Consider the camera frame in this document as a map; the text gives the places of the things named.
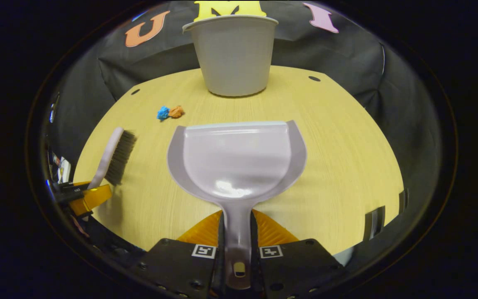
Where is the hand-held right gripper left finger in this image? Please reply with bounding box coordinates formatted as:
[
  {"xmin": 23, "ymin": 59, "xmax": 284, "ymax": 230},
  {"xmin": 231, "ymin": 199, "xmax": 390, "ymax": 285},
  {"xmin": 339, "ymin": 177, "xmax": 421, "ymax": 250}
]
[{"xmin": 132, "ymin": 209, "xmax": 225, "ymax": 299}]

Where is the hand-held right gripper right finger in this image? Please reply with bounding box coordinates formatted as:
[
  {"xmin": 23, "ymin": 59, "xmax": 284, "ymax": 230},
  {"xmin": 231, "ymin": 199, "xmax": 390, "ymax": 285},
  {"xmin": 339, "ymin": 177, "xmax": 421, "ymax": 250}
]
[{"xmin": 250, "ymin": 209, "xmax": 346, "ymax": 299}]

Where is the light grey plastic dustpan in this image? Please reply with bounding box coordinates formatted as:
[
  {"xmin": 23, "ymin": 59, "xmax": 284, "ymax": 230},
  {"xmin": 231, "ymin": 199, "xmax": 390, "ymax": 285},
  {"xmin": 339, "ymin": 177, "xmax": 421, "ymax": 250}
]
[{"xmin": 167, "ymin": 120, "xmax": 307, "ymax": 290}]

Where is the grey plastic garbage bin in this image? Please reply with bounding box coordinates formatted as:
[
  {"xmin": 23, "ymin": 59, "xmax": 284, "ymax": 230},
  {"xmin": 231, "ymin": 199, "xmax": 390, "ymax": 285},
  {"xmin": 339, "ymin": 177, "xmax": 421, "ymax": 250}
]
[{"xmin": 182, "ymin": 15, "xmax": 279, "ymax": 97}]

